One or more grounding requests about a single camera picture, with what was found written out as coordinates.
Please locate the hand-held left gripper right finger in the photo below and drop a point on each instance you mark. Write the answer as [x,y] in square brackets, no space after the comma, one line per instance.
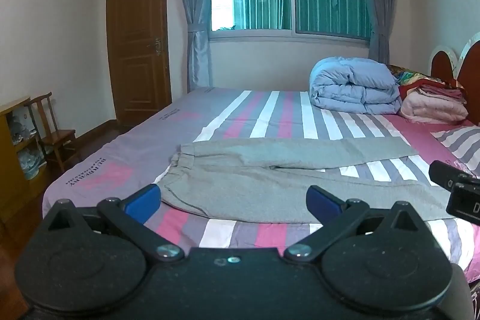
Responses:
[321,203]

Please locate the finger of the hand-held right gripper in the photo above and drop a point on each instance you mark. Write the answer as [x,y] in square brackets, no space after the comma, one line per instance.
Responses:
[444,175]

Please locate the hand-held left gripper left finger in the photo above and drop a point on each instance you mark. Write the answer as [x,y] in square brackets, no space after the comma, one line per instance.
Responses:
[144,203]

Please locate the grey pants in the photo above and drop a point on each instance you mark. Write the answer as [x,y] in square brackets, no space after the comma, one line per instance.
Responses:
[262,177]

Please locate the striped pillow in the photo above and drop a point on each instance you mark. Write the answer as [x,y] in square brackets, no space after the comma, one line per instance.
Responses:
[459,143]

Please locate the folded pink blanket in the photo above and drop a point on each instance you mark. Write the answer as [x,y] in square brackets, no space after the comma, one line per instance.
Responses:
[433,104]

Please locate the red patterned blanket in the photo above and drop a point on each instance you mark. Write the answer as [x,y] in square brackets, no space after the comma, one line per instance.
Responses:
[416,80]

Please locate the bed with striped sheet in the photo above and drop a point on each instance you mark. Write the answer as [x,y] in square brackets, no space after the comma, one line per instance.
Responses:
[270,113]

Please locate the red and white headboard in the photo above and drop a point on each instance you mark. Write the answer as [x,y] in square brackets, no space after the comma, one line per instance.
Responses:
[455,67]

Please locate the wooden chair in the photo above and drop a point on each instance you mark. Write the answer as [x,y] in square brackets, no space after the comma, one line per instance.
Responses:
[50,132]

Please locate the folded light blue duvet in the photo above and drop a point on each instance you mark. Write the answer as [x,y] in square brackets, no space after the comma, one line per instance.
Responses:
[352,85]

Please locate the yellow wooden cabinet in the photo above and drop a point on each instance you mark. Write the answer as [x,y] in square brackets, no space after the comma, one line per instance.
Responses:
[17,155]

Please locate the wooden door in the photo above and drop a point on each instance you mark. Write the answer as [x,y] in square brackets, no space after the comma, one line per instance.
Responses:
[139,39]

